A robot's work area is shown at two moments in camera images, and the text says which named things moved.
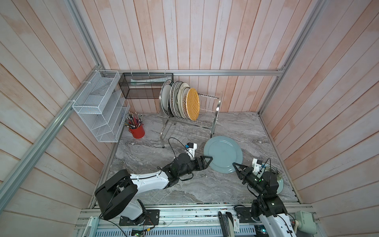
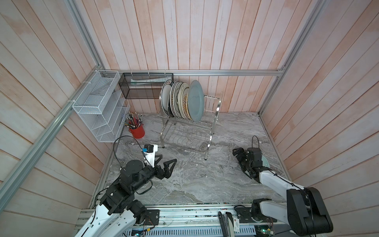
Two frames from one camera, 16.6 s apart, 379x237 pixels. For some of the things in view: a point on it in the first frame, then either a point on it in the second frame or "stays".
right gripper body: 251,179 to 242,158
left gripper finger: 203,160 to 160,157
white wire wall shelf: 102,105 stays
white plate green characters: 174,98 stays
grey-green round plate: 225,151 to 196,102
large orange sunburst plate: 171,98 stays
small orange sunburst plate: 183,102 stays
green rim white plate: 165,92 stays
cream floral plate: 182,87 stays
